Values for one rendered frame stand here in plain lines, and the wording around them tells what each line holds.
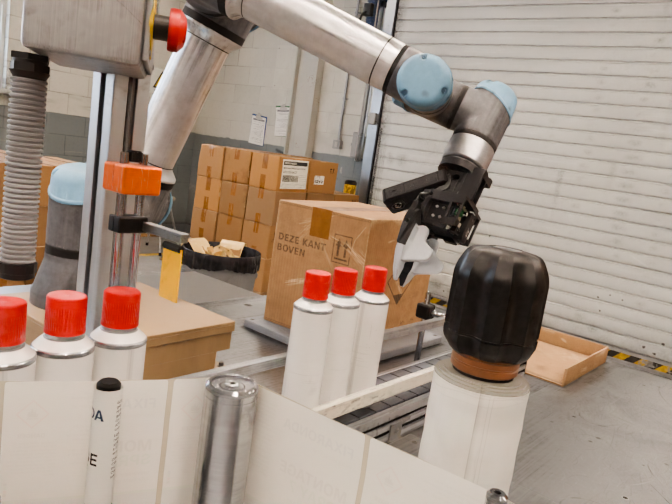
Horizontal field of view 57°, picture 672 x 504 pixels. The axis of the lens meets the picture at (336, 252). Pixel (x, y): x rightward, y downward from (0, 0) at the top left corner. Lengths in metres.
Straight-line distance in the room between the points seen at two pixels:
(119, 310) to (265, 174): 3.93
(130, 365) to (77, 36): 0.29
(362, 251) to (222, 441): 0.80
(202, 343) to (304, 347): 0.31
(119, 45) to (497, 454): 0.47
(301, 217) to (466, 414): 0.82
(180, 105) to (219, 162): 3.68
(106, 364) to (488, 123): 0.68
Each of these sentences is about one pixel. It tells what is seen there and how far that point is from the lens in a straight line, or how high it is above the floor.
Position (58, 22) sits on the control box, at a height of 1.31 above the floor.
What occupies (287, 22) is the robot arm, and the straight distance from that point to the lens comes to 0.96.
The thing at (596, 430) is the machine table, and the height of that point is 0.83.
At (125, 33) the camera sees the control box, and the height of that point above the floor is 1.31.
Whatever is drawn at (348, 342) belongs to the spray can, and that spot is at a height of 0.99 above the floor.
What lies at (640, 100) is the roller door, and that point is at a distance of 4.90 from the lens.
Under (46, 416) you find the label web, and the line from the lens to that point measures 0.47.
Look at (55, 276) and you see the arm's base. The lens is 1.08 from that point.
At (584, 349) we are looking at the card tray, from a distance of 1.67.
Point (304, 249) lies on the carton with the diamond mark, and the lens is 1.29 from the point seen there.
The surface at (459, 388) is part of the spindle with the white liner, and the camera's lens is 0.54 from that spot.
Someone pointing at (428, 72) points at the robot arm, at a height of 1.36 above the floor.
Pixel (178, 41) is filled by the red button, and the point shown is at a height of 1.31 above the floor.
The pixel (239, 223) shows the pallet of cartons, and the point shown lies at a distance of 4.67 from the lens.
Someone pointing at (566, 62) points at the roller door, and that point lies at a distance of 5.09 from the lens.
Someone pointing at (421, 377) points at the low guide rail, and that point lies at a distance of 1.00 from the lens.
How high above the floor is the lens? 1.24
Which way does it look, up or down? 9 degrees down
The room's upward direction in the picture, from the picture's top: 8 degrees clockwise
